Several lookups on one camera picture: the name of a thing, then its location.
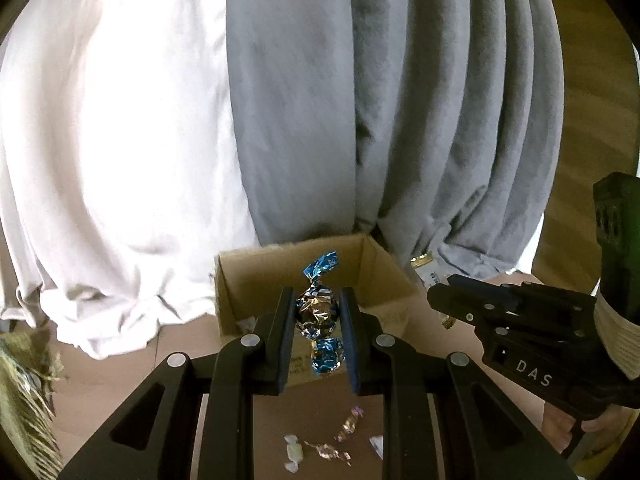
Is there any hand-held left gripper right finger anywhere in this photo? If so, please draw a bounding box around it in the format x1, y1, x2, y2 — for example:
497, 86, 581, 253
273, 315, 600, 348
339, 287, 576, 480

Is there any person's right hand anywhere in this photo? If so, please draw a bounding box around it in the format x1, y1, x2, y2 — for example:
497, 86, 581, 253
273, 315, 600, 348
542, 402, 632, 456

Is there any white wrapped candy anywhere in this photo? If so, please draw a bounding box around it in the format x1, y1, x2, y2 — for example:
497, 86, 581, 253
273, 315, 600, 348
283, 434, 304, 474

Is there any grey curtain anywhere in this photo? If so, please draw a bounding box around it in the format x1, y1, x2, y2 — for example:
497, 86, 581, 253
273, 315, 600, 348
225, 0, 566, 281

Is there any pink gold wrapped candy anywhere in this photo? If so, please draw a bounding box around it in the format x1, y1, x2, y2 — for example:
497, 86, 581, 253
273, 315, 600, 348
304, 440, 352, 463

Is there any yellow plaid fringed blanket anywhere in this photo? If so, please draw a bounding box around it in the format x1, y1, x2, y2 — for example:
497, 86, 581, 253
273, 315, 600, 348
0, 335, 68, 480

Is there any blue foil candy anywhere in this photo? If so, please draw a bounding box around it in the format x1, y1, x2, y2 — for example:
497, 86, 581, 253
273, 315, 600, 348
295, 251, 347, 375

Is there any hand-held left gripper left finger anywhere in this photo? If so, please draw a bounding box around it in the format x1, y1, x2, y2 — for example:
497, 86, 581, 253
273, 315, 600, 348
60, 287, 297, 480

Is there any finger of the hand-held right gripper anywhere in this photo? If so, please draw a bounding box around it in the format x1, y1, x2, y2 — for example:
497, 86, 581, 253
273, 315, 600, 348
447, 274, 596, 306
427, 284, 506, 333

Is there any white gold snack packet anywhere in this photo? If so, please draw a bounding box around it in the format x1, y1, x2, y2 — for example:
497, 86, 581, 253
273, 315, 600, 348
410, 254, 457, 331

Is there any brown cardboard box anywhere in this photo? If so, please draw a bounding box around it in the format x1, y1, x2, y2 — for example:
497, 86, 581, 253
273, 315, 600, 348
214, 232, 423, 387

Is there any beige curtain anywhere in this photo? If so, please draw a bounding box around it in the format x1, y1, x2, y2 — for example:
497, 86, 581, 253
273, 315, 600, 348
0, 0, 263, 361

